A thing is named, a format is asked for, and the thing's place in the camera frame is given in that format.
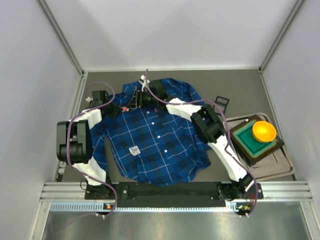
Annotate small black frame stand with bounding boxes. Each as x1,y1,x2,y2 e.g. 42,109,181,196
215,95,230,113

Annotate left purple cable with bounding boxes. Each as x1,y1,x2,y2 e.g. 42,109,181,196
49,82,119,233

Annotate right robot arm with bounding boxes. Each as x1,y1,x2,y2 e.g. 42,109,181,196
129,75,258,201

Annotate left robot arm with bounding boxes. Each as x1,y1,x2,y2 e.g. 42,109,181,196
56,90,122,187

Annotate orange plastic bowl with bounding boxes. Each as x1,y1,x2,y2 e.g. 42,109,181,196
252,120,277,143

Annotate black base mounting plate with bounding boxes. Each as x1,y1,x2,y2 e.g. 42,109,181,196
84,181,265,207

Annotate white paper tag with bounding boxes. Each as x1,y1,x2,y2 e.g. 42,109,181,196
129,146,141,156

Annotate purple cable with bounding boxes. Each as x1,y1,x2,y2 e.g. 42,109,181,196
49,82,119,233
144,68,262,218

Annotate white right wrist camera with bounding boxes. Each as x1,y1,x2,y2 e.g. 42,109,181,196
138,75,148,92

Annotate blue plaid button shirt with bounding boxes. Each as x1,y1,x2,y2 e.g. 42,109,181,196
89,77,227,187

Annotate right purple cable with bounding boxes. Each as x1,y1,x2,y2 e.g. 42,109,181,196
144,68,262,218

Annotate green square tray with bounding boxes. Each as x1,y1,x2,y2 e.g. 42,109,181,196
228,114,285,167

